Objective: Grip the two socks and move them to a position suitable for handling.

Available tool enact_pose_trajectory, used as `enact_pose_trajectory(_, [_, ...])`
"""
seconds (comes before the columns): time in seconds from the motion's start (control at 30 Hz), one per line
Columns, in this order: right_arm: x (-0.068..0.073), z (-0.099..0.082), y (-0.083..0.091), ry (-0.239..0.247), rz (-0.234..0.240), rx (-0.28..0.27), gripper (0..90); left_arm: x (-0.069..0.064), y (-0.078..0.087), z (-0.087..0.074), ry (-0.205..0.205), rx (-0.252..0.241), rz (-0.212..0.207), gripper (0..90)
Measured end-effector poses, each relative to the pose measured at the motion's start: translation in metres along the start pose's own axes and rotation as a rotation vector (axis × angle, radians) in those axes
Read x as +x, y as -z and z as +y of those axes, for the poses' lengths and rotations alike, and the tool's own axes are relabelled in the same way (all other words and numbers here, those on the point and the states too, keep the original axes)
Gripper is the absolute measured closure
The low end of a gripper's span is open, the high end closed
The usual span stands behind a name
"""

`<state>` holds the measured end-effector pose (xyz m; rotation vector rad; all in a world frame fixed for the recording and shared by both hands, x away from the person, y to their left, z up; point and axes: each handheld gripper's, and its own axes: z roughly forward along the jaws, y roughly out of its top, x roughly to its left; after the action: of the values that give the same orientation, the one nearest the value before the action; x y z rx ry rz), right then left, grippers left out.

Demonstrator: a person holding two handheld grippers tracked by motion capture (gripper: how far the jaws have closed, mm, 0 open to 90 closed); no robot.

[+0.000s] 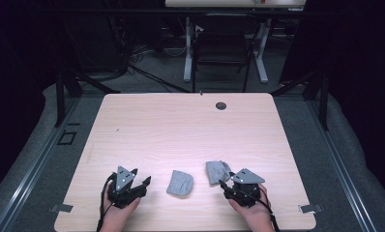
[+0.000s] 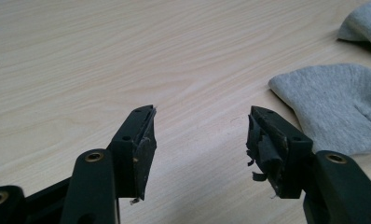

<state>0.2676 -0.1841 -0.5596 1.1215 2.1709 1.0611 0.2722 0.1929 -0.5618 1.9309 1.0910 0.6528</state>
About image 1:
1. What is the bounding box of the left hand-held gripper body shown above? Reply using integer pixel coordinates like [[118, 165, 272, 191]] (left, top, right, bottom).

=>
[[106, 165, 148, 209]]

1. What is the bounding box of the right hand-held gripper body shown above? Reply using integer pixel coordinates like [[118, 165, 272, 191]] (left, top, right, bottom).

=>
[[223, 167, 266, 208]]

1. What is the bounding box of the grey sock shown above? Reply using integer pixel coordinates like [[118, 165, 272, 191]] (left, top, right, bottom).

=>
[[165, 169, 194, 197], [205, 159, 232, 187]]

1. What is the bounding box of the person's right hand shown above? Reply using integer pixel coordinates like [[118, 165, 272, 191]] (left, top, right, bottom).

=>
[[227, 183, 276, 232]]

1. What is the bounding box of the person's left hand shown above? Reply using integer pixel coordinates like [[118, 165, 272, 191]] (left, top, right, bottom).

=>
[[98, 189, 141, 232]]

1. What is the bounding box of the black metal stand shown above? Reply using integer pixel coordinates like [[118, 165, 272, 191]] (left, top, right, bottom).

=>
[[53, 66, 121, 129], [270, 69, 330, 131]]

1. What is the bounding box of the black chair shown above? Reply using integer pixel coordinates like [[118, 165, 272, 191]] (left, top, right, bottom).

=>
[[192, 14, 258, 93]]

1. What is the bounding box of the white desk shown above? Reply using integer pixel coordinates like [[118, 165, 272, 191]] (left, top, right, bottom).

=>
[[164, 0, 308, 84]]

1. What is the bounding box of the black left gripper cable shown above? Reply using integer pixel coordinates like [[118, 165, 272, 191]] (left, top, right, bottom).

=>
[[96, 172, 117, 232]]

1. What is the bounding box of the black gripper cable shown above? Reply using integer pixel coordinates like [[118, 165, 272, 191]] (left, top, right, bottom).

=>
[[96, 172, 117, 232], [238, 187, 281, 232]]

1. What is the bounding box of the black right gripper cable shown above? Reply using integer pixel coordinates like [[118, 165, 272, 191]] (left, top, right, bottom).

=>
[[238, 187, 281, 232]]

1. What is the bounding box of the grey metal bracket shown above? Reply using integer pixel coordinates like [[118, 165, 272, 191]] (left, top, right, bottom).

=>
[[298, 204, 324, 215], [49, 203, 74, 214]]

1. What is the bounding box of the aluminium floor rail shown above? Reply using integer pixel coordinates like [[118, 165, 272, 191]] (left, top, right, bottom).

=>
[[0, 96, 82, 232], [305, 96, 379, 232]]

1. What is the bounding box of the black floor cable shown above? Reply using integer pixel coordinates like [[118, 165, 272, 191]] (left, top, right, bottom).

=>
[[128, 63, 193, 94]]

